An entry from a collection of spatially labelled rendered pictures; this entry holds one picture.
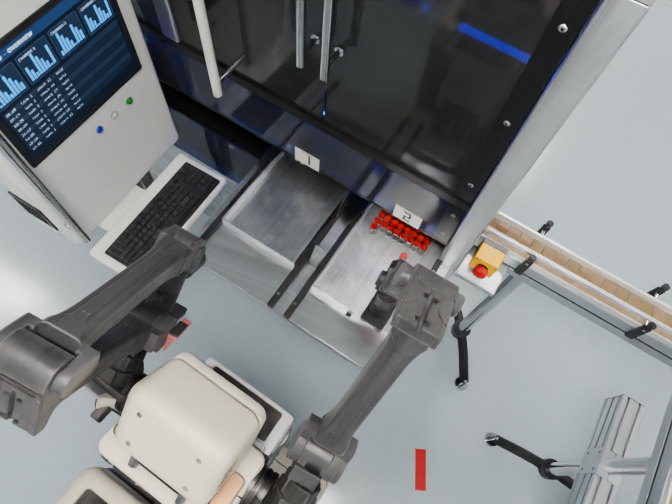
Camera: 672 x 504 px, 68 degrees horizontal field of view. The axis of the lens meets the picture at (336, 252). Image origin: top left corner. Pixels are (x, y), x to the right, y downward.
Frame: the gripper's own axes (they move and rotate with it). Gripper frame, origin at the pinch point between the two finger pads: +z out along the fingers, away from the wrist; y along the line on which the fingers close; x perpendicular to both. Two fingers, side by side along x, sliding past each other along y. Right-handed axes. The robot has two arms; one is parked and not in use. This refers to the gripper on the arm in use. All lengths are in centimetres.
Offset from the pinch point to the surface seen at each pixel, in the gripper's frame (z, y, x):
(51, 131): -30, -17, 88
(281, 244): 1.4, 5.7, 35.5
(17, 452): 101, -88, 95
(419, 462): 90, -2, -45
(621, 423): 31, 32, -87
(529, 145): -61, 21, -9
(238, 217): 1, 6, 52
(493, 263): -16.1, 26.5, -19.2
